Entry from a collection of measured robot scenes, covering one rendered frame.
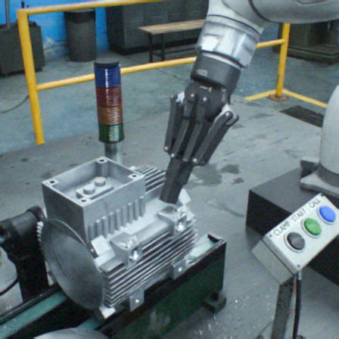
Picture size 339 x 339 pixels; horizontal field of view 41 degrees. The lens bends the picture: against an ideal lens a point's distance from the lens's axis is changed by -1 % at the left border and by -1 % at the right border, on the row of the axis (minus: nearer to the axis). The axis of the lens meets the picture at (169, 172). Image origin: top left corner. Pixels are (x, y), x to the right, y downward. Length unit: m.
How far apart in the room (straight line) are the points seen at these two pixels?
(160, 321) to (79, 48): 5.13
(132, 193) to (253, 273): 0.45
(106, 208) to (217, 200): 0.67
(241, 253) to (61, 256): 0.46
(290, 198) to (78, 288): 0.56
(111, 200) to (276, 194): 0.57
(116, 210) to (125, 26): 5.37
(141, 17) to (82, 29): 0.82
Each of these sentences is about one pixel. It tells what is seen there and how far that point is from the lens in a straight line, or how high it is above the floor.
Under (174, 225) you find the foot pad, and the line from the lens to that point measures 0.72.
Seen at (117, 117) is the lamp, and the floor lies 1.09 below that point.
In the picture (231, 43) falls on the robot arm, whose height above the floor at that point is 1.33.
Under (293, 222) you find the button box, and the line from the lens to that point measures 0.74.
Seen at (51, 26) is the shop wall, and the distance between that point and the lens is 6.06.
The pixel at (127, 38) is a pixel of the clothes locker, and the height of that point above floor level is 0.23.
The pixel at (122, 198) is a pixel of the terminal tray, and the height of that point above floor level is 1.13.
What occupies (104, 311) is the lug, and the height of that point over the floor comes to 0.96.
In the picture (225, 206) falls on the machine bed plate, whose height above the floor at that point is 0.80.
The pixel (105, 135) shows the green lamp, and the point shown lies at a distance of 1.08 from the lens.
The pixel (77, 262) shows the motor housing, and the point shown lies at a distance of 0.83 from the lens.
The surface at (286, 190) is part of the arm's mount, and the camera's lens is 1.16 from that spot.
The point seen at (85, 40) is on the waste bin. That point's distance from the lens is 5.80.
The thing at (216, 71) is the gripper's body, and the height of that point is 1.29.
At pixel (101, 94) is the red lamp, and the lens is 1.05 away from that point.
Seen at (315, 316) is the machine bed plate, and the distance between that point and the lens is 0.99.
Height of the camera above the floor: 1.48
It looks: 28 degrees down
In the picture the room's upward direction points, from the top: straight up
